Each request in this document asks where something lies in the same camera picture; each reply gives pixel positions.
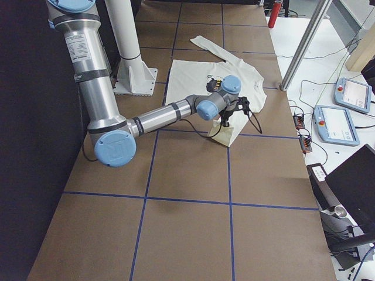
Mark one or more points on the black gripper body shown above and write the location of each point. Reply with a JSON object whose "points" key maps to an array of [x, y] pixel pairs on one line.
{"points": [[226, 112]]}

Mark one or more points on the cream long-sleeve shirt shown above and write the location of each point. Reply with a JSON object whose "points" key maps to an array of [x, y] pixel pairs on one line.
{"points": [[214, 86]]}

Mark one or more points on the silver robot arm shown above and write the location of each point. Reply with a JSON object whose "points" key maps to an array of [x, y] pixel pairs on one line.
{"points": [[113, 135]]}

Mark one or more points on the far orange connector board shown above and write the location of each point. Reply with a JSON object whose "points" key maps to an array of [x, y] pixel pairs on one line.
{"points": [[299, 121]]}

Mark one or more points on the orange connector board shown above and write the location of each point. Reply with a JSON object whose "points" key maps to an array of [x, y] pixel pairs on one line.
{"points": [[299, 121], [305, 143]]}

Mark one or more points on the near orange connector board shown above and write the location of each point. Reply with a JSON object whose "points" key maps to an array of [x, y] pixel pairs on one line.
{"points": [[305, 143]]}

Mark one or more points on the near blue teach pendant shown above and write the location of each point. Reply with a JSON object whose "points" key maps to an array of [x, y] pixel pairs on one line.
{"points": [[335, 125]]}

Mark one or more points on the blue teach pendant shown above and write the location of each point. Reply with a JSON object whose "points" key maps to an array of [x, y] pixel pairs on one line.
{"points": [[354, 95], [335, 125]]}

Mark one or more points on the red cylinder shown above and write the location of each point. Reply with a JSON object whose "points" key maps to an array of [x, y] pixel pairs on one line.
{"points": [[274, 13]]}

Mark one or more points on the far blue teach pendant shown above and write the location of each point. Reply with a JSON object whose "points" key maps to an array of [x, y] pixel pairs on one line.
{"points": [[354, 95]]}

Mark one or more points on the black box with label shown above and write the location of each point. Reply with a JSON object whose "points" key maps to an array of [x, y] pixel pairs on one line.
{"points": [[323, 194]]}

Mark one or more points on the wooden beam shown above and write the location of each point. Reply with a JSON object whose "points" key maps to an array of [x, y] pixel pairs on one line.
{"points": [[363, 53]]}

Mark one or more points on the black monitor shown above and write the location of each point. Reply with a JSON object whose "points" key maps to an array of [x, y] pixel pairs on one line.
{"points": [[353, 184]]}

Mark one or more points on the metal cup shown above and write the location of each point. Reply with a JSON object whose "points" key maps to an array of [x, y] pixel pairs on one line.
{"points": [[338, 211]]}

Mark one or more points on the aluminium frame post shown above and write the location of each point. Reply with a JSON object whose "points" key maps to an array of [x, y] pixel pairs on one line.
{"points": [[312, 27]]}

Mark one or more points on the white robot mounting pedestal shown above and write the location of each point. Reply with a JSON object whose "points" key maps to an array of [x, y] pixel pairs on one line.
{"points": [[134, 77]]}

